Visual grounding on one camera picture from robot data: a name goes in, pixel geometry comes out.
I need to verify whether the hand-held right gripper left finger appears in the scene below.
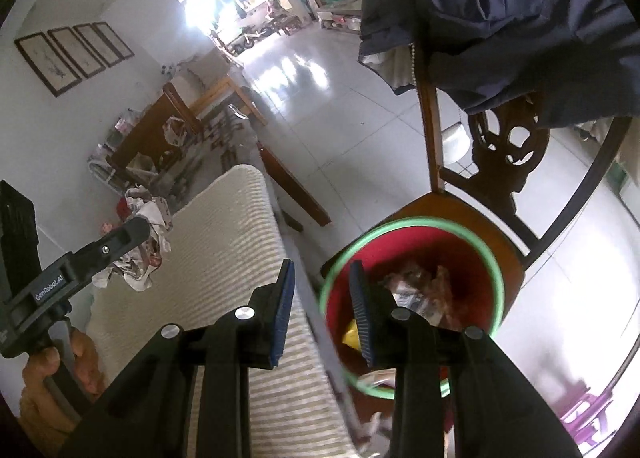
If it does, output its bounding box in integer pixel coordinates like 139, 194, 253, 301
60, 258, 297, 458

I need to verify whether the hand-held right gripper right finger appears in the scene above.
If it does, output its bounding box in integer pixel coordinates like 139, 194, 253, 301
349, 260, 583, 458

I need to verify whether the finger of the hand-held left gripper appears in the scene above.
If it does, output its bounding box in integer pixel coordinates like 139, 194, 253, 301
75, 217, 151, 285

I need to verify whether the white paper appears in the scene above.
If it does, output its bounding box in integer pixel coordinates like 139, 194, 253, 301
92, 188, 173, 293

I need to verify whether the red bin with green rim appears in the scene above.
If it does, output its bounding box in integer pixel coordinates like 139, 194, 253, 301
319, 217, 503, 401

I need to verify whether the person's left hand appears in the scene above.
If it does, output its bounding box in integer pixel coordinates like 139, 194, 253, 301
20, 327, 108, 435

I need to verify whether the yellow box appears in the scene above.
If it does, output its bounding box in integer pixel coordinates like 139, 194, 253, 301
341, 318, 363, 350

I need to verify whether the beige striped table cloth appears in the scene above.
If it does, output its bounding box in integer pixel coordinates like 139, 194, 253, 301
87, 164, 361, 458

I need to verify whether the wooden dining chair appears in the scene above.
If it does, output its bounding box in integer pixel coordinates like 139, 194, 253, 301
107, 82, 203, 173

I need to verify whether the carved wooden chair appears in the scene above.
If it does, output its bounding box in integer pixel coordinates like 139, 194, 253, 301
330, 38, 633, 309

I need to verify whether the white plastic container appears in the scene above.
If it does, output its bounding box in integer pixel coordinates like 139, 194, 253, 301
442, 122, 472, 166

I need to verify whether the purple plastic stool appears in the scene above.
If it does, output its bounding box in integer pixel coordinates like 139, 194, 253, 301
560, 380, 626, 446

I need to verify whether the television cabinet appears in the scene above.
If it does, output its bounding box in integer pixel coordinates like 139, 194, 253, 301
315, 0, 363, 33

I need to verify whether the blue jacket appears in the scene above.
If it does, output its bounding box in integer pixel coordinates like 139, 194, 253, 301
357, 0, 640, 131

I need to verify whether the framed wall picture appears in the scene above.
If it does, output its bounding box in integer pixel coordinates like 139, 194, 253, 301
74, 24, 123, 69
47, 26, 106, 81
92, 22, 135, 61
14, 32, 83, 97

